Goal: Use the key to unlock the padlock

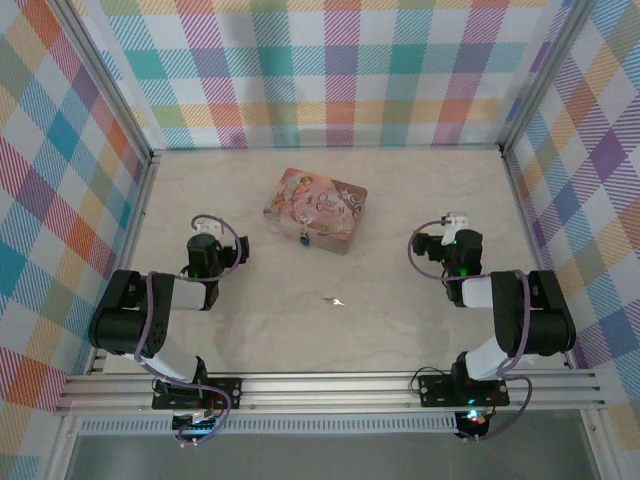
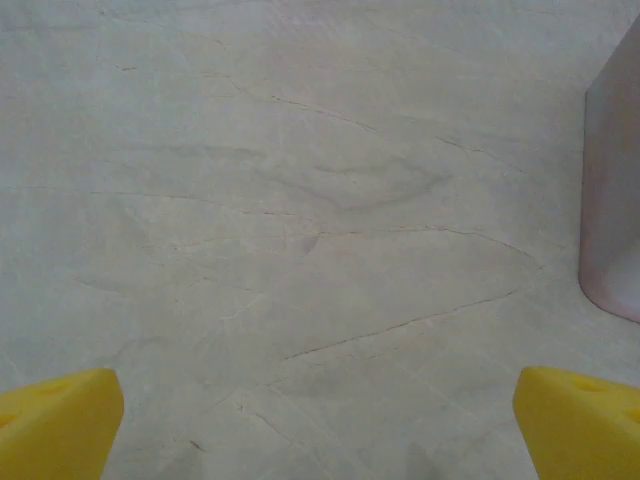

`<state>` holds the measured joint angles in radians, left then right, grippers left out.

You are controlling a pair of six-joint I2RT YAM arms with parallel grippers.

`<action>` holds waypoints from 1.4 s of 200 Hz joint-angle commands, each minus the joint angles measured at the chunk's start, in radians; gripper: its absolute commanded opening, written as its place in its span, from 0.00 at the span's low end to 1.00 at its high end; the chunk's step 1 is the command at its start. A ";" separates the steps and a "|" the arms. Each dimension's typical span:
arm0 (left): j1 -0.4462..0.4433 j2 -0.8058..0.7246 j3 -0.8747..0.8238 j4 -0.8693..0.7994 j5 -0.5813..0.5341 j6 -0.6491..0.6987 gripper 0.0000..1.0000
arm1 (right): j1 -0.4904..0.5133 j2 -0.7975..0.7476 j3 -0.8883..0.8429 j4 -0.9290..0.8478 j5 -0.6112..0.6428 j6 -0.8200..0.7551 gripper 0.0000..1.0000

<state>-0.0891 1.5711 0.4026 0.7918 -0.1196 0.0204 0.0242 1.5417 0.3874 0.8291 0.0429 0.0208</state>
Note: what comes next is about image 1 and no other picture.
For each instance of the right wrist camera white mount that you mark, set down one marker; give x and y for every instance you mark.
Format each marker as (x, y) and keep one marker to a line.
(457, 220)

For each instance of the small silver key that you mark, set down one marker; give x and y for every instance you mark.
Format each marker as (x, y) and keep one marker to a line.
(339, 301)

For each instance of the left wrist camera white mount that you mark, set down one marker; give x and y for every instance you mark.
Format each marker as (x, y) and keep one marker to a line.
(207, 227)

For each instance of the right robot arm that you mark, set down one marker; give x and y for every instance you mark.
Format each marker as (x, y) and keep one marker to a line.
(545, 330)

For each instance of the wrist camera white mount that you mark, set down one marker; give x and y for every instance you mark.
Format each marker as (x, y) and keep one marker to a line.
(207, 227)
(457, 220)

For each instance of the pink illustrated tin box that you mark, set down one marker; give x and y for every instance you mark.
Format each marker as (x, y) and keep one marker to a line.
(320, 205)

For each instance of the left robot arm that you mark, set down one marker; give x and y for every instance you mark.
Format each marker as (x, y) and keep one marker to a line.
(125, 325)

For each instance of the right aluminium frame post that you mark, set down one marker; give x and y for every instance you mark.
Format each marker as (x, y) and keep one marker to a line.
(545, 75)

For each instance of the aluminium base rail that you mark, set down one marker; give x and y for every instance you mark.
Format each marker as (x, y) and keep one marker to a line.
(330, 392)

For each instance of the green circuit board with plug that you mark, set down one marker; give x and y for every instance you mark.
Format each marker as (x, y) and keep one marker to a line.
(195, 422)

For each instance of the aluminium side rail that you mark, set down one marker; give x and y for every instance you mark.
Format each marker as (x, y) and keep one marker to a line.
(537, 260)
(132, 250)

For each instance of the black controller with lit leds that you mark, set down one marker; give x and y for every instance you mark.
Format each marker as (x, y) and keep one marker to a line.
(474, 422)

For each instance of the left aluminium side rail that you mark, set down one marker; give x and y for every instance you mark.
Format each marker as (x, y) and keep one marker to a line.
(132, 250)

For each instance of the aluminium frame post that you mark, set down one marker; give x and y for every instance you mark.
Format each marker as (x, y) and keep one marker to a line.
(100, 80)
(545, 75)

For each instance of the right aluminium side rail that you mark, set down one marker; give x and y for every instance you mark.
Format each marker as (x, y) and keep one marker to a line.
(537, 260)

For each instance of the left aluminium frame post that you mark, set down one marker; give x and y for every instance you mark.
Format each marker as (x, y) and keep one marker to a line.
(100, 80)

